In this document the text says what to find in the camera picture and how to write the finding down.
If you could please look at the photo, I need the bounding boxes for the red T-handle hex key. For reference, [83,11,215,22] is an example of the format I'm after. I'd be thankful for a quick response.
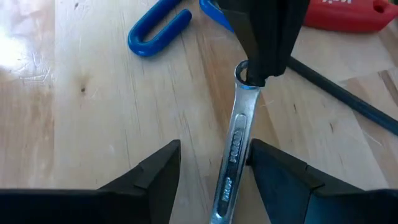
[303,0,398,34]

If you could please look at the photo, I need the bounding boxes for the silver combination wrench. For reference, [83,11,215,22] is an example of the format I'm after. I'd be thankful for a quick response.
[210,58,262,224]

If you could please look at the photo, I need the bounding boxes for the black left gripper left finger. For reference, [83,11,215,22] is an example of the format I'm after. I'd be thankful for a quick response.
[0,139,182,224]

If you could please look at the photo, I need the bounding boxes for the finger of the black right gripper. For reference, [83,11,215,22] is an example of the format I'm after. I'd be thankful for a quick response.
[216,0,259,86]
[251,0,312,87]

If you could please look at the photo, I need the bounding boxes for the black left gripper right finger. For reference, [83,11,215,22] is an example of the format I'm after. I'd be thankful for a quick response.
[247,138,398,224]

